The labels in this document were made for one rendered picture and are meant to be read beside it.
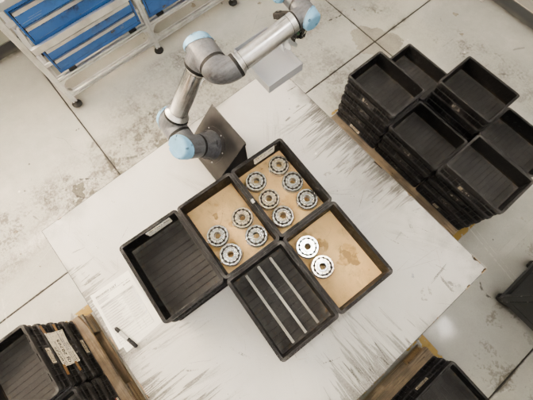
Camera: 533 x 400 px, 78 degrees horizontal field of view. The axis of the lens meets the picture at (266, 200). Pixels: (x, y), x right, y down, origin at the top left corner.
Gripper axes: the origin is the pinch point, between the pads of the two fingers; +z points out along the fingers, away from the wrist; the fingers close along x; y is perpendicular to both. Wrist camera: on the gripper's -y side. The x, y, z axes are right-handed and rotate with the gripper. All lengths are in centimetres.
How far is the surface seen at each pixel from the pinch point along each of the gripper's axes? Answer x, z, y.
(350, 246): -32, 35, 87
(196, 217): -73, 48, 27
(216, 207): -63, 45, 30
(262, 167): -34, 36, 30
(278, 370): -88, 65, 104
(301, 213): -37, 37, 60
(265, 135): -13.1, 43.8, 12.3
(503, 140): 113, 40, 111
